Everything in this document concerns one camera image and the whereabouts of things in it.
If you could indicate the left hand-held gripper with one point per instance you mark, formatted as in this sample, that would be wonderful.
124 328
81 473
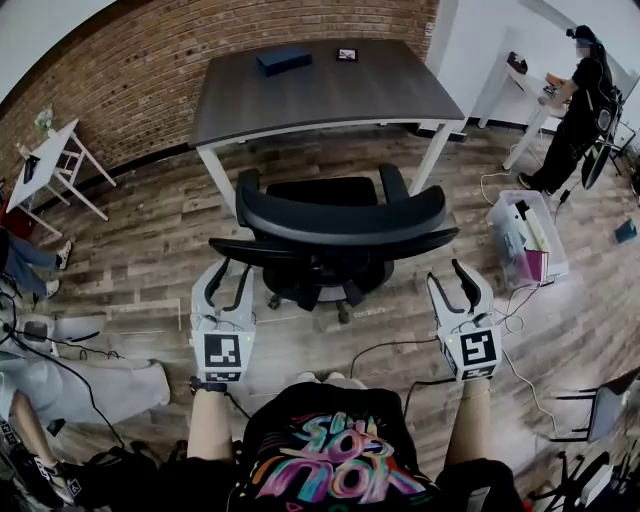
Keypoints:
222 352

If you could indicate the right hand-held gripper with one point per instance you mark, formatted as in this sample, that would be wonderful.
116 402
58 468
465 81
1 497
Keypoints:
477 350

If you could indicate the black office chair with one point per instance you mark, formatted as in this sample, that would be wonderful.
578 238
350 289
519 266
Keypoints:
340 217

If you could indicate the person's left forearm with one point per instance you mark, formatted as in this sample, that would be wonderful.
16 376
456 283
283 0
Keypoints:
210 425

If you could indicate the person's right forearm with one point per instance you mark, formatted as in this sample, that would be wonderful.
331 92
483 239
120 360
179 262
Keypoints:
470 430

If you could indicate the pink book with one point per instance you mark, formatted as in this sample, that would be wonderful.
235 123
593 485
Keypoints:
535 265

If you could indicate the black wristband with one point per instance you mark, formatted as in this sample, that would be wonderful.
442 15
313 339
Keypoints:
207 386

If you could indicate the clear plastic storage bin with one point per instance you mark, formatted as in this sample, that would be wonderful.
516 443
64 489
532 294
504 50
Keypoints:
525 235

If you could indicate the person's legs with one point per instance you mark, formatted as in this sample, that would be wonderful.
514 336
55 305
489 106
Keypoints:
332 380

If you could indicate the teal notebook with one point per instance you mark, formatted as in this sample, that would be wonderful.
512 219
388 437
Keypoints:
626 231

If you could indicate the black metal-framed chair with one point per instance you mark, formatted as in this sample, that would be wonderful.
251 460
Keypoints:
607 410

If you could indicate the person's black printed t-shirt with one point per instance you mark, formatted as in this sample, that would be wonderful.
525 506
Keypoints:
330 450

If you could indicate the white side table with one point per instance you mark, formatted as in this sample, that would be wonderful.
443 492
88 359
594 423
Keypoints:
42 160

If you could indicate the dark wooden desk white legs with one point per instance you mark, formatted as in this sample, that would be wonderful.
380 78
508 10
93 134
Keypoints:
325 90

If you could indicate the black device on side table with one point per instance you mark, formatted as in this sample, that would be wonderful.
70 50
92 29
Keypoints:
31 167

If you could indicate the orange box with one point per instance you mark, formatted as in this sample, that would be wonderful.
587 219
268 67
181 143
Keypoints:
555 80

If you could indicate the dark blue box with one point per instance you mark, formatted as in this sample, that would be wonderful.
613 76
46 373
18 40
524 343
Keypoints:
283 62

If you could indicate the dark brown box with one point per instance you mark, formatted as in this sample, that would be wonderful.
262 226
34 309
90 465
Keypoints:
516 63

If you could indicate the small potted plant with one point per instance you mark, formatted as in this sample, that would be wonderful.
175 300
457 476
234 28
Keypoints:
44 120

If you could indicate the small black picture frame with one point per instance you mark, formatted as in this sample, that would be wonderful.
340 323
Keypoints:
347 54

